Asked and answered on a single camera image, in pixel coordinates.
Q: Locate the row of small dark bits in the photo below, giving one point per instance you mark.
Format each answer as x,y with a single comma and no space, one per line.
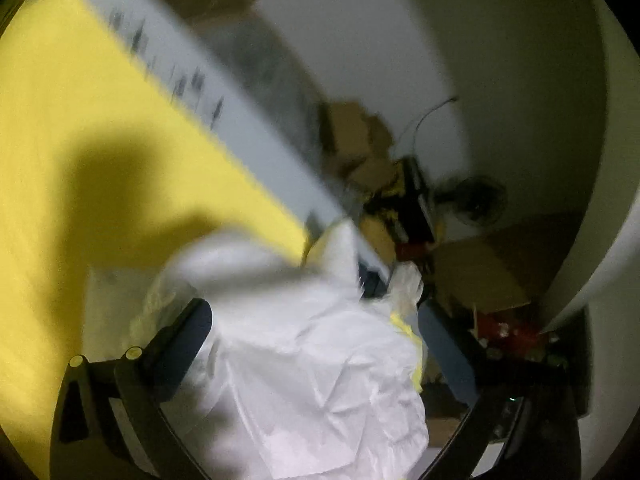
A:
190,80

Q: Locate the open cardboard box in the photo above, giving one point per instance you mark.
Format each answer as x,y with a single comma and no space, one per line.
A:
345,127
381,132
370,172

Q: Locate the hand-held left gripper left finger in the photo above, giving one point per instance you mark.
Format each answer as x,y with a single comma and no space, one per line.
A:
192,335

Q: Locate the standing fan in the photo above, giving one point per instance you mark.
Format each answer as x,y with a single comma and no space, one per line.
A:
475,202

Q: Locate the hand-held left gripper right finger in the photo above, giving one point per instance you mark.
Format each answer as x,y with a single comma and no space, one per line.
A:
445,355

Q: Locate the white puffer jacket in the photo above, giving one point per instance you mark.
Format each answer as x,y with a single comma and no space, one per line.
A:
310,360

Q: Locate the black and yellow box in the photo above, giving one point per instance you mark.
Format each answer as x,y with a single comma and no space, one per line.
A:
410,200

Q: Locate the large flat cardboard box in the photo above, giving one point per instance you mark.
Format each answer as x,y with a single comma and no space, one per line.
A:
475,275

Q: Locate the yellow blanket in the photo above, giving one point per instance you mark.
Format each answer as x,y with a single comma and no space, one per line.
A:
100,160

